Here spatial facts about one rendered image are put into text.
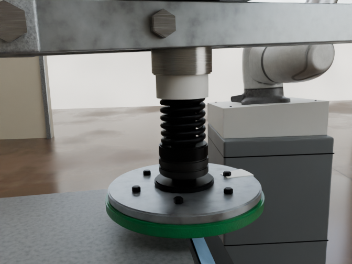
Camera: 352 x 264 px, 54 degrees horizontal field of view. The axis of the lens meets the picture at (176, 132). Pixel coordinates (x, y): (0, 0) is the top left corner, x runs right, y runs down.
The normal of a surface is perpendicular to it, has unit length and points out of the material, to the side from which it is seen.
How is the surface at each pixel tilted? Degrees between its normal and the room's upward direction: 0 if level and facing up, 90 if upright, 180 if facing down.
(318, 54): 91
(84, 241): 0
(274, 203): 90
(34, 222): 0
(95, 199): 0
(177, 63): 90
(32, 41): 90
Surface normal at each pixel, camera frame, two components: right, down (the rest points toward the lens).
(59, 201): -0.03, -0.98
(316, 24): 0.39, 0.17
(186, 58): 0.11, 0.19
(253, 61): -0.91, 0.07
